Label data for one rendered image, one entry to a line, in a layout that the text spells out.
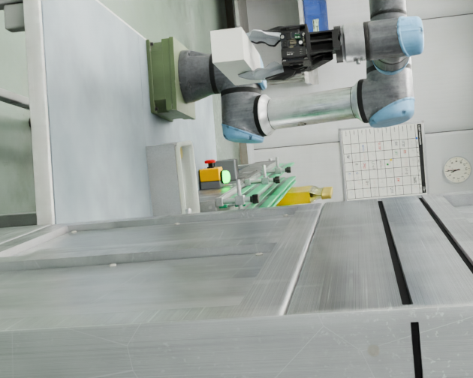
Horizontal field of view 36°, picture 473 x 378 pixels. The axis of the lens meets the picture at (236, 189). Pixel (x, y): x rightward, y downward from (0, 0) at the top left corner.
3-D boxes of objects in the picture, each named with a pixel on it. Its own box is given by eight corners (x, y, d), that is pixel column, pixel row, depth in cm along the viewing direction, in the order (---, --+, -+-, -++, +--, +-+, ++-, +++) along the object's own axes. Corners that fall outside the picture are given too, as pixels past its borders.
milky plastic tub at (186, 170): (155, 229, 196) (187, 226, 194) (146, 145, 194) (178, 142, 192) (172, 219, 213) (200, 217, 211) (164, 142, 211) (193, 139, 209)
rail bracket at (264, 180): (243, 186, 270) (279, 183, 268) (242, 166, 270) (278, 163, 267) (245, 185, 274) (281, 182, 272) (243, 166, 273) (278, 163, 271)
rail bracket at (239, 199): (219, 239, 212) (261, 236, 210) (213, 181, 211) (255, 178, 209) (221, 237, 215) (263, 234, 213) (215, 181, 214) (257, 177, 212)
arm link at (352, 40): (363, 27, 146) (366, 67, 146) (339, 29, 147) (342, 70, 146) (362, 16, 139) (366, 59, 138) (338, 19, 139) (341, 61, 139)
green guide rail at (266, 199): (221, 232, 217) (248, 231, 215) (221, 229, 217) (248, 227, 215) (281, 178, 389) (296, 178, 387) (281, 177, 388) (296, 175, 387)
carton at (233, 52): (209, 31, 137) (241, 27, 136) (233, 58, 161) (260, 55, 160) (212, 62, 137) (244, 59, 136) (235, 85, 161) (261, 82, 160)
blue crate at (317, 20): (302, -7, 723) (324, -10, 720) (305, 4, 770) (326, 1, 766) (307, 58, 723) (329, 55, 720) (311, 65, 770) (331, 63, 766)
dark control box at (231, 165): (215, 181, 281) (236, 180, 280) (212, 161, 280) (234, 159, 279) (218, 180, 289) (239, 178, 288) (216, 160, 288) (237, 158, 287)
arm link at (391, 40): (423, 61, 144) (426, 48, 136) (366, 67, 146) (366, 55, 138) (419, 22, 145) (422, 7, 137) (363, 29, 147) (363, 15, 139)
